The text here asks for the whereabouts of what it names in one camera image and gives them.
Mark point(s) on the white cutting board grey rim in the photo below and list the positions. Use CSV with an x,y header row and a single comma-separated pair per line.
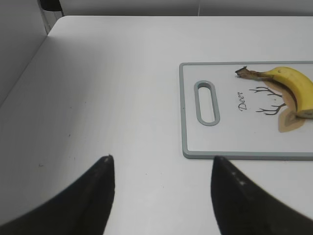
x,y
224,115

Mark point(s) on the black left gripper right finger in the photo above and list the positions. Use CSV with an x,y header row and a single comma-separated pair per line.
x,y
241,207

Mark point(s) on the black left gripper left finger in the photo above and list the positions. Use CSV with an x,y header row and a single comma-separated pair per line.
x,y
83,208

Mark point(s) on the yellow banana with stem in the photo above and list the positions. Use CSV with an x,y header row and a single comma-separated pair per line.
x,y
298,83

